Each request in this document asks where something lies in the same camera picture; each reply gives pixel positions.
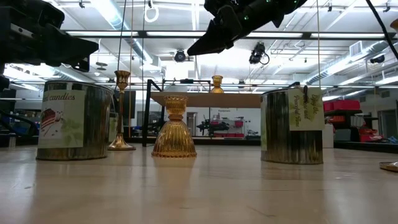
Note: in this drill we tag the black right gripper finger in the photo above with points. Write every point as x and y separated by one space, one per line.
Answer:
230 25
208 43

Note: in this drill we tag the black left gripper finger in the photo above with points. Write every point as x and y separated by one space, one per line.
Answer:
68 57
65 40

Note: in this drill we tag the amber glass candle holder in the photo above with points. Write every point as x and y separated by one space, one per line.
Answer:
217 88
174 140

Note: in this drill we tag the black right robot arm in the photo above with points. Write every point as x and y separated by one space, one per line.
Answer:
273 9

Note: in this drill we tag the black background robot arm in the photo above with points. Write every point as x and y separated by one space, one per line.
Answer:
214 127

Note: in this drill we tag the black overhead light bar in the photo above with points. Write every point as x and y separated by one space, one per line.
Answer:
141 33

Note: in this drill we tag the black monitor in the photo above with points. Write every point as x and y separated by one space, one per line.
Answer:
129 104

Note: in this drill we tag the red storage bins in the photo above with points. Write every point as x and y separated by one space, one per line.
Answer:
238 124
371 135
342 105

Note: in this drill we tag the small white cup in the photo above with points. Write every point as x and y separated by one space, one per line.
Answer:
12 141

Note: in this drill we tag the black rig camera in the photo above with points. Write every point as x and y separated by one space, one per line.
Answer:
257 53
377 59
180 56

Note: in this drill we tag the wooden shelf riser black frame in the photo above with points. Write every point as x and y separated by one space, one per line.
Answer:
217 100

